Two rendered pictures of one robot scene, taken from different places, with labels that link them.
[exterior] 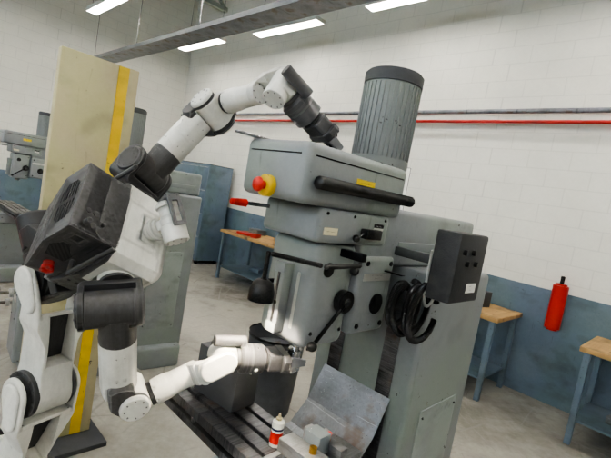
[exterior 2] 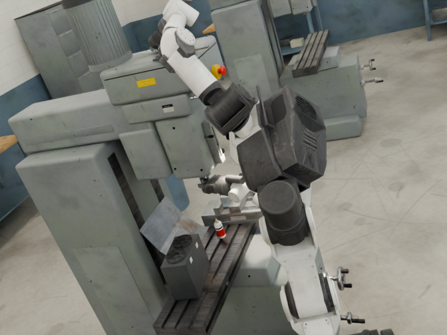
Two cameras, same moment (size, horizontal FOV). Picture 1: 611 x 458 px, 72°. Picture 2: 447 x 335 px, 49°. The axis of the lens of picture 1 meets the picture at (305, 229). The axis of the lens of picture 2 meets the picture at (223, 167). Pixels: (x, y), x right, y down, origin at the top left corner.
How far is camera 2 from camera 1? 277 cm
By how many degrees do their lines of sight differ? 103
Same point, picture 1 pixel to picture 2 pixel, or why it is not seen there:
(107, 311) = not seen: hidden behind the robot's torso
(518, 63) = not seen: outside the picture
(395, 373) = (158, 181)
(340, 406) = (166, 228)
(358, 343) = (141, 192)
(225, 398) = (206, 263)
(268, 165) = (209, 61)
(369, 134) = (122, 38)
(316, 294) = not seen: hidden behind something
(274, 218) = (195, 102)
